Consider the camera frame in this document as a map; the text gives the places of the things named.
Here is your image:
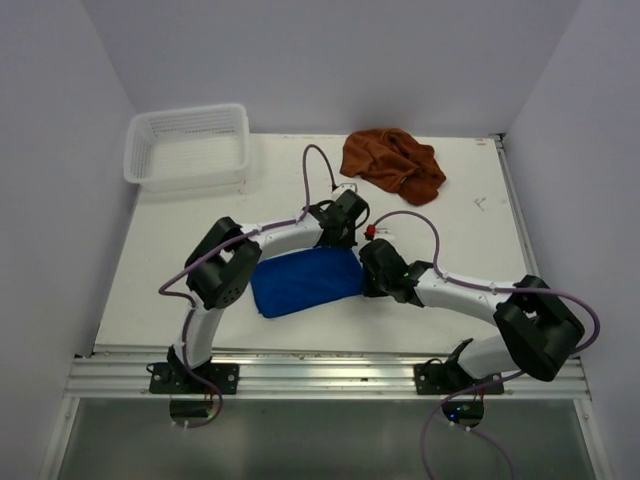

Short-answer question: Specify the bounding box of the blue towel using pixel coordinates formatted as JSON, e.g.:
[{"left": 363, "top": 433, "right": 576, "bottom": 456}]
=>
[{"left": 251, "top": 247, "right": 364, "bottom": 319}]

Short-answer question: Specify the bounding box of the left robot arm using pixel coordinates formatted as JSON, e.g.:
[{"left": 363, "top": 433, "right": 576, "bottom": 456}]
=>
[{"left": 159, "top": 189, "right": 370, "bottom": 393}]

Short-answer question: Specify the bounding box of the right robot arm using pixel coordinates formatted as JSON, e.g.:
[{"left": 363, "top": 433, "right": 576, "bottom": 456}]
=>
[{"left": 359, "top": 239, "right": 585, "bottom": 393}]

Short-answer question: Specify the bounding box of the brown towel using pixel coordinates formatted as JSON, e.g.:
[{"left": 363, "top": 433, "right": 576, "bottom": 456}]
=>
[{"left": 340, "top": 128, "right": 446, "bottom": 206}]

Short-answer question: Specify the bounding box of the white plastic basket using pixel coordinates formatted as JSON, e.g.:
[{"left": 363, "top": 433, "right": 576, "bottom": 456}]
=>
[{"left": 123, "top": 103, "right": 251, "bottom": 192}]

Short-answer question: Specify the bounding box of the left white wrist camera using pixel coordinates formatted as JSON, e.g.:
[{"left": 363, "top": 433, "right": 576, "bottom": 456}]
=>
[{"left": 332, "top": 182, "right": 358, "bottom": 197}]

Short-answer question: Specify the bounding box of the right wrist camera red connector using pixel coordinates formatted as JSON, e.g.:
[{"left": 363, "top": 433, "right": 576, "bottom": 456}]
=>
[{"left": 364, "top": 224, "right": 395, "bottom": 241}]

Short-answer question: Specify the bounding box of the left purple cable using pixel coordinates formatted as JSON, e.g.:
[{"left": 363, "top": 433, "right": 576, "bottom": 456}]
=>
[{"left": 157, "top": 143, "right": 341, "bottom": 311}]

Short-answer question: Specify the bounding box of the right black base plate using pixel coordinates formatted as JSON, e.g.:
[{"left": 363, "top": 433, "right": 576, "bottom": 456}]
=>
[{"left": 413, "top": 358, "right": 504, "bottom": 395}]

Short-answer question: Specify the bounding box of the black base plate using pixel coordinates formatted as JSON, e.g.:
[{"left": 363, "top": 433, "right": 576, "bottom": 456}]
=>
[
  {"left": 146, "top": 362, "right": 240, "bottom": 395},
  {"left": 413, "top": 358, "right": 504, "bottom": 395}
]

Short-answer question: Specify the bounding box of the aluminium mounting rail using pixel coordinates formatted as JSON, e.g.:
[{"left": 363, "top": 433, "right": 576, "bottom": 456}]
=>
[{"left": 64, "top": 349, "right": 591, "bottom": 400}]

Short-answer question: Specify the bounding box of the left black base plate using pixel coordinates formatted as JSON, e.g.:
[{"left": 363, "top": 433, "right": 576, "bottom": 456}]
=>
[{"left": 146, "top": 362, "right": 240, "bottom": 395}]

